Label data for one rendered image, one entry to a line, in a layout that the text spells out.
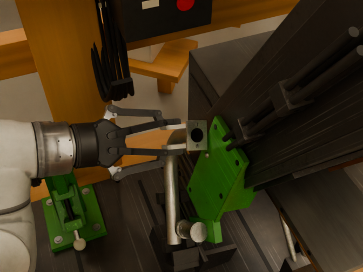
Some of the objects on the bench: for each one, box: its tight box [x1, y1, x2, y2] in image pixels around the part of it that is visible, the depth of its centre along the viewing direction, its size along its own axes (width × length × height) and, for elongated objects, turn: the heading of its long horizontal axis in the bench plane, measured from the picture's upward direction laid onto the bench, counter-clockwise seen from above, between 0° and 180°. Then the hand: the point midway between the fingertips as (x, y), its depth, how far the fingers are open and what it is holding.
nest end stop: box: [164, 261, 199, 272], centre depth 91 cm, size 4×7×6 cm, turn 111°
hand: (181, 136), depth 79 cm, fingers closed on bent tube, 3 cm apart
